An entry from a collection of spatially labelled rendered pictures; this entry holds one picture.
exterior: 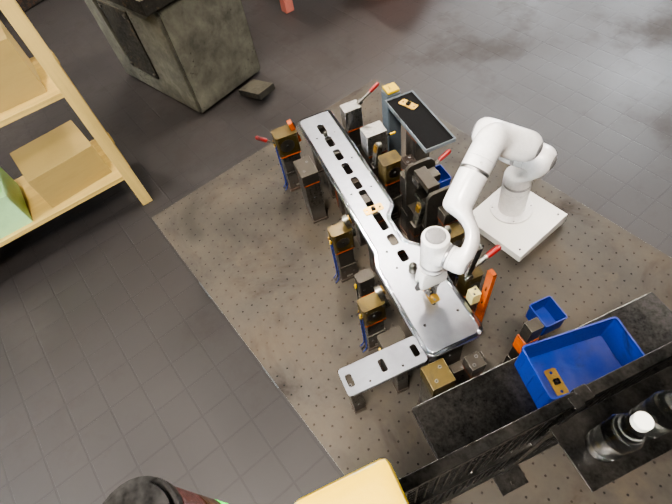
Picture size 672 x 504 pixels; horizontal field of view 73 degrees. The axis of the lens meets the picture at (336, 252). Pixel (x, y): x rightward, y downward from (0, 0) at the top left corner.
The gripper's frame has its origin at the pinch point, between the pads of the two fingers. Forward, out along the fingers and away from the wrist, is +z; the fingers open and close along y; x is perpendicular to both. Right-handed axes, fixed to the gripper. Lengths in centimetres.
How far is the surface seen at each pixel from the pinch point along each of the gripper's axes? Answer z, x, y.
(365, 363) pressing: 5.9, 12.4, 31.3
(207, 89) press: 86, -298, 43
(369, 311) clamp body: 2.2, -2.8, 22.4
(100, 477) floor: 106, -28, 174
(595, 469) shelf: -37, 67, 4
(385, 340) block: 7.9, 7.1, 21.3
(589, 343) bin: 3, 38, -35
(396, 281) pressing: 5.9, -11.3, 7.5
